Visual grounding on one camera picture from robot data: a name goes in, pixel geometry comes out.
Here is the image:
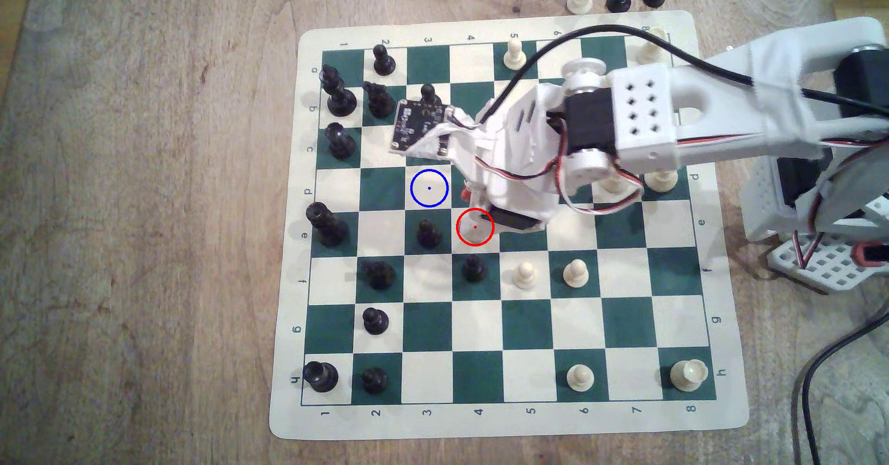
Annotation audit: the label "green and white chess mat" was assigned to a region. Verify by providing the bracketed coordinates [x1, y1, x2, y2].
[269, 10, 751, 441]

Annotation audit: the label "thick black cable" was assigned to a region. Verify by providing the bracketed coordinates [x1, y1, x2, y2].
[801, 319, 889, 465]

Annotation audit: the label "red white black servo wires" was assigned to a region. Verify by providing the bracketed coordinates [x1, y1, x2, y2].
[795, 201, 834, 271]
[474, 114, 645, 216]

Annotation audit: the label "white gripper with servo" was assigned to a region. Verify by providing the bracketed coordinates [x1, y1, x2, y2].
[463, 82, 569, 235]

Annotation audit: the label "white king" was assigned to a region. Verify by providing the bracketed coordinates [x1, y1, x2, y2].
[645, 170, 680, 194]

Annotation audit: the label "white rook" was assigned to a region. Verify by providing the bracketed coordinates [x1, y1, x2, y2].
[635, 29, 671, 66]
[670, 358, 709, 393]

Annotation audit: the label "black rook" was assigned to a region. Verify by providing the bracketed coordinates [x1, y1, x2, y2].
[303, 361, 340, 393]

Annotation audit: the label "black king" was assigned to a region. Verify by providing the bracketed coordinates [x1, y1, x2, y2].
[321, 64, 358, 117]

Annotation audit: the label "red clamp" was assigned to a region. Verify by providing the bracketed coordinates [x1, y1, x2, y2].
[853, 241, 889, 266]

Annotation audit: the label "thin black camera cable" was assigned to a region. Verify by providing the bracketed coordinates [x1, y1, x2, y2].
[486, 25, 889, 120]

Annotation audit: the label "black knight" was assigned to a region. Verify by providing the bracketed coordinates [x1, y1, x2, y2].
[363, 82, 397, 120]
[363, 260, 397, 291]

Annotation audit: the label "black camera circuit board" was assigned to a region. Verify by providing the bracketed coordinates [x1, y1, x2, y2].
[388, 98, 459, 160]

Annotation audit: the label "white perforated base plate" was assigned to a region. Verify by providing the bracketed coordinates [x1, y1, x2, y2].
[767, 232, 889, 294]

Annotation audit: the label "black queen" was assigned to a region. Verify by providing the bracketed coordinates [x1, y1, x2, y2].
[306, 201, 350, 247]

